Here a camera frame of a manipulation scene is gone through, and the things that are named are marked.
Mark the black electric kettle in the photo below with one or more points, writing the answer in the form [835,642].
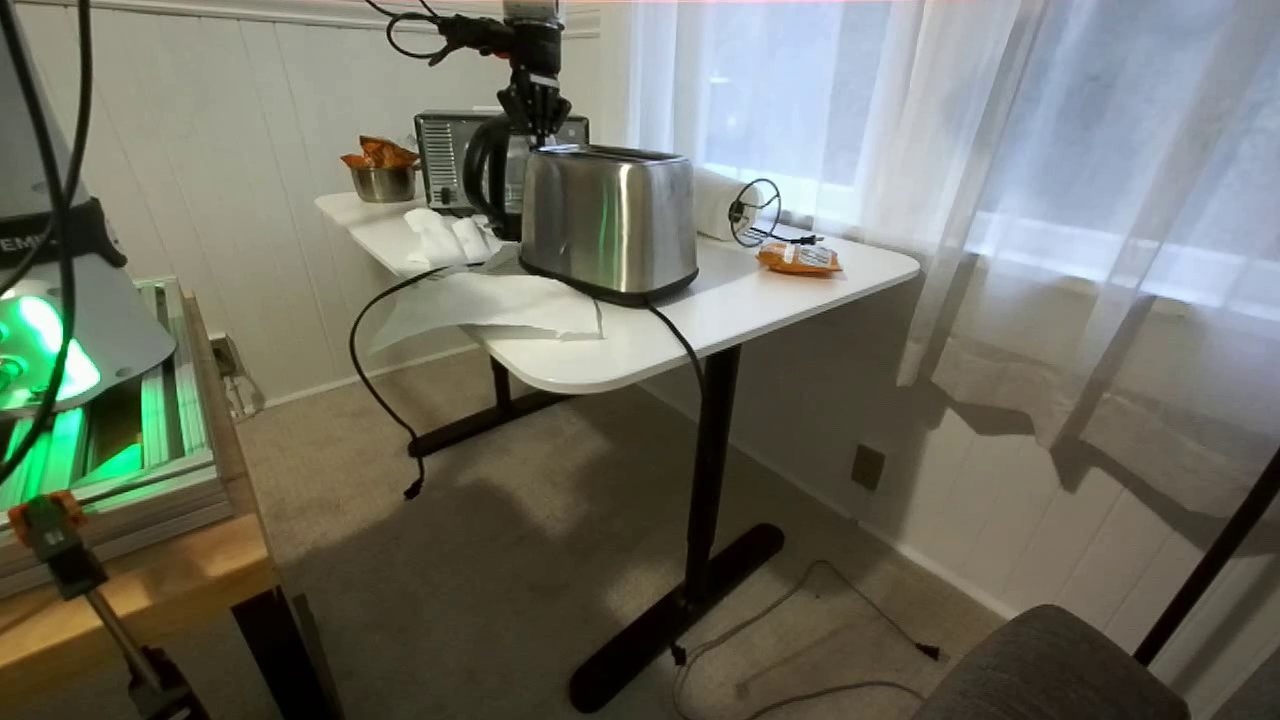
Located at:
[493,176]

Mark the orange black clamp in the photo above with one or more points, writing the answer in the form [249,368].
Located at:
[50,531]

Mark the wall power outlet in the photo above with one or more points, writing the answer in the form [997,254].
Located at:
[870,464]

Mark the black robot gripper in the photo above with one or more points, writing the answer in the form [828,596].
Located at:
[532,87]

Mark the white paper sheet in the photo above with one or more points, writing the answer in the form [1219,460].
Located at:
[532,304]

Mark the black tripod leg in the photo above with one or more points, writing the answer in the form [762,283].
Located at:
[1212,560]

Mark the crumpled white cloth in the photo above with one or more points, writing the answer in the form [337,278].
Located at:
[455,242]

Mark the metal bowl with snacks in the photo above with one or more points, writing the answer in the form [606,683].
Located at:
[382,170]

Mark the grey upholstered chair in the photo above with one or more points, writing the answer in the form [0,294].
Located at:
[1048,666]

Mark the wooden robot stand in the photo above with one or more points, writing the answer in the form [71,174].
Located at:
[186,540]

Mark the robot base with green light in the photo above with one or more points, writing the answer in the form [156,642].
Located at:
[71,314]

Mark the black framed appliance behind kettle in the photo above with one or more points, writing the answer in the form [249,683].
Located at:
[440,143]

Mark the orange snack packet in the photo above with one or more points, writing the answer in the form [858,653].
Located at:
[797,257]

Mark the white sheer curtain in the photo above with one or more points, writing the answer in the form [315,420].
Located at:
[1088,184]

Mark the black table leg frame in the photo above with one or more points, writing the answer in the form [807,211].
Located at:
[706,575]

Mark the stainless steel toaster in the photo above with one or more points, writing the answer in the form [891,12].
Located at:
[608,222]

